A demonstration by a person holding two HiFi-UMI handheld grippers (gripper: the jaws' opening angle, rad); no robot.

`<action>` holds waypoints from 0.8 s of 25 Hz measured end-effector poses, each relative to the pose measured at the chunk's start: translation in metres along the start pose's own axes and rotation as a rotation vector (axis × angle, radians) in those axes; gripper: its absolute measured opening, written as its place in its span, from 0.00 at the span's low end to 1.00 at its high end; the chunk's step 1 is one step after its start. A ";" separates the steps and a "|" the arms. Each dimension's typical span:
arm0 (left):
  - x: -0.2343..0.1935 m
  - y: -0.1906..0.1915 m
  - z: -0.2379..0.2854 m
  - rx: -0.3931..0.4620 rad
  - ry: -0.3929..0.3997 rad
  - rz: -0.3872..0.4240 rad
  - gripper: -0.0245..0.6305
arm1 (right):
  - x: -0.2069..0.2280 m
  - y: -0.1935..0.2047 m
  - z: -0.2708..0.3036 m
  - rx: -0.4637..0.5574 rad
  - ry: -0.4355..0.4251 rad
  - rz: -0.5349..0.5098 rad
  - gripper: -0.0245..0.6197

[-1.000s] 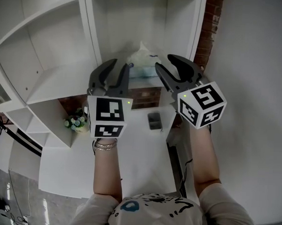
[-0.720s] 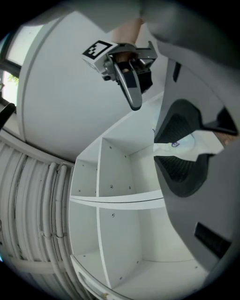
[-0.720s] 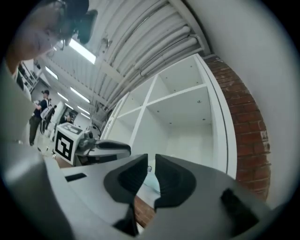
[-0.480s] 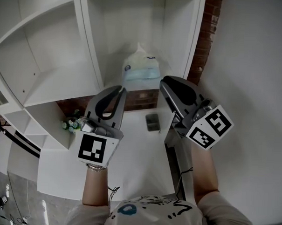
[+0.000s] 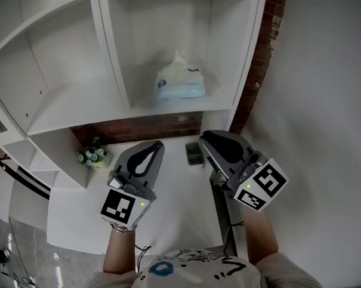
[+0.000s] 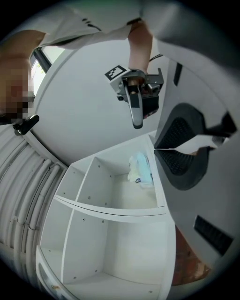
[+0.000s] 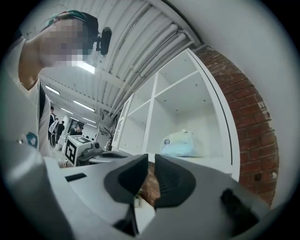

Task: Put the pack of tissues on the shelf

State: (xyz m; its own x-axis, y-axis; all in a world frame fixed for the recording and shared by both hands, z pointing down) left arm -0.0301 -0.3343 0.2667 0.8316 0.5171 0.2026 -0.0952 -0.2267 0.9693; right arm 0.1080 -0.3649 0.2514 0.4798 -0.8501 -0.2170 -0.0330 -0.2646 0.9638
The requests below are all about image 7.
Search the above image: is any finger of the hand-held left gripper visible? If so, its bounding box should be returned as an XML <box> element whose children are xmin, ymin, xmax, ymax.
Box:
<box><xmin>89</xmin><ymin>151</ymin><xmax>131</xmax><ymax>164</ymax></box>

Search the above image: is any person's white printed t-shirt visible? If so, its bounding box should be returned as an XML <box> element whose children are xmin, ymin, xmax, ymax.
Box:
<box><xmin>0</xmin><ymin>37</ymin><xmax>53</xmax><ymax>162</ymax></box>

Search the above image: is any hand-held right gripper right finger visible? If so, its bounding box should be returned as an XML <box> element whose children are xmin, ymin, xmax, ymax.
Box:
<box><xmin>145</xmin><ymin>153</ymin><xmax>271</xmax><ymax>240</ymax></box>

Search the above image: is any white desk with hutch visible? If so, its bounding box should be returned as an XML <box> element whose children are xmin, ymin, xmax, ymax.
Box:
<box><xmin>110</xmin><ymin>48</ymin><xmax>241</xmax><ymax>233</ymax></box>

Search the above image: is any pale green plastic bag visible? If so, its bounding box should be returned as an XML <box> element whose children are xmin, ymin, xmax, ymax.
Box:
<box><xmin>160</xmin><ymin>128</ymin><xmax>203</xmax><ymax>158</ymax></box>

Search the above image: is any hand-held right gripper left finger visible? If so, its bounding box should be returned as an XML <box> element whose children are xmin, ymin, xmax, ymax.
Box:
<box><xmin>44</xmin><ymin>153</ymin><xmax>149</xmax><ymax>235</ymax></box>

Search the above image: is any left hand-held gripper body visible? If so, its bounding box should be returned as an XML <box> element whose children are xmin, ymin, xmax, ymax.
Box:
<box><xmin>65</xmin><ymin>135</ymin><xmax>103</xmax><ymax>167</ymax></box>

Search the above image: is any person's head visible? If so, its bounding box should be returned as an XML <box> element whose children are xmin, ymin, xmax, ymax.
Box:
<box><xmin>20</xmin><ymin>10</ymin><xmax>99</xmax><ymax>91</ymax></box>

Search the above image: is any black head-mounted camera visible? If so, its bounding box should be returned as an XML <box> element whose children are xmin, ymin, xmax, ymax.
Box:
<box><xmin>94</xmin><ymin>26</ymin><xmax>113</xmax><ymax>56</ymax></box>

